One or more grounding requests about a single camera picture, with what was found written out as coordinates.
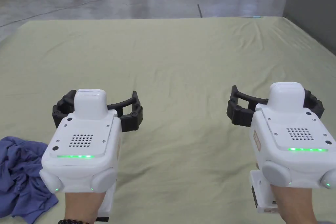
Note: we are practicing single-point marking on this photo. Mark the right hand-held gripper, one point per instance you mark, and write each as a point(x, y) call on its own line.
point(296, 140)

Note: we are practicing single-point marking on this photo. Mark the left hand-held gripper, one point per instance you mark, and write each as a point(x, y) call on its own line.
point(78, 140)

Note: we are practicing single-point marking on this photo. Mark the person's right hand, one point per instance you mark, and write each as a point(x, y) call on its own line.
point(294, 203)

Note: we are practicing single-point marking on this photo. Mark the person's left hand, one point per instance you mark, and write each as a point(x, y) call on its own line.
point(84, 207)

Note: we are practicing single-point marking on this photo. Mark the blue crumpled garment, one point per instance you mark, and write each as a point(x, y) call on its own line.
point(21, 171)

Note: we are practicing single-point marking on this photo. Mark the bed with pale green sheet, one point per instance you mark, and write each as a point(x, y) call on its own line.
point(173, 58)

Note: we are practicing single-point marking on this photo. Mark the small cyan object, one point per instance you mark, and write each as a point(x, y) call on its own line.
point(256, 16)

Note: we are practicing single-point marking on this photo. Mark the short black bar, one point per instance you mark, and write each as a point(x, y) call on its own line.
point(200, 11)

